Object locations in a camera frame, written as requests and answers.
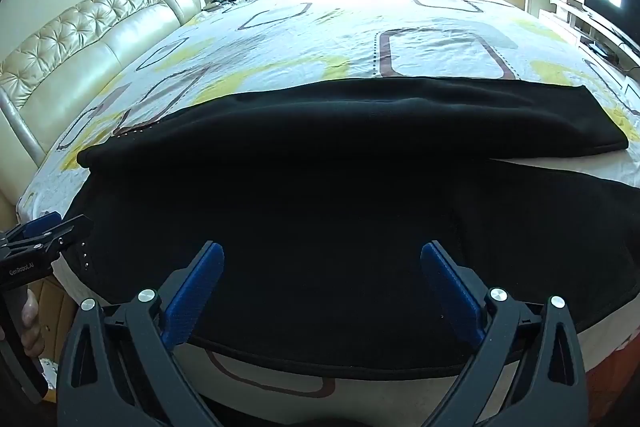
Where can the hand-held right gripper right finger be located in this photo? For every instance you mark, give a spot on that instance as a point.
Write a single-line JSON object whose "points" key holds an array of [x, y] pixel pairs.
{"points": [[452, 294]]}

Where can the white television stand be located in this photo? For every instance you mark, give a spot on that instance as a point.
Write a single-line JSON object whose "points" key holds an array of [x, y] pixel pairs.
{"points": [[580, 14]]}

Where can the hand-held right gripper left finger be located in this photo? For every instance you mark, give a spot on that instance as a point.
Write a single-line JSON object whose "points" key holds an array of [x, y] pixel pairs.
{"points": [[194, 294]]}

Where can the person's left hand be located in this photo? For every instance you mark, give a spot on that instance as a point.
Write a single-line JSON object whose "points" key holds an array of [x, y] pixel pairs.
{"points": [[33, 324]]}

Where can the patterned bed sheet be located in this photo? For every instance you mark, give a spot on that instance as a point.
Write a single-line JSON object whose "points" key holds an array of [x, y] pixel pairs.
{"points": [[320, 39]]}

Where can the black pants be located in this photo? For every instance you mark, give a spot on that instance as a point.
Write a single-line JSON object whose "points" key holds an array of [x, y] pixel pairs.
{"points": [[320, 207]]}

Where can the cream tufted headboard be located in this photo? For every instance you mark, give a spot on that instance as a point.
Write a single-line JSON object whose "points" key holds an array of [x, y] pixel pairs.
{"points": [[75, 42]]}

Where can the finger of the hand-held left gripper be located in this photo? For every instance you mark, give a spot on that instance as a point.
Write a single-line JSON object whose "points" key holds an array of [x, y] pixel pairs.
{"points": [[60, 237], [42, 223]]}

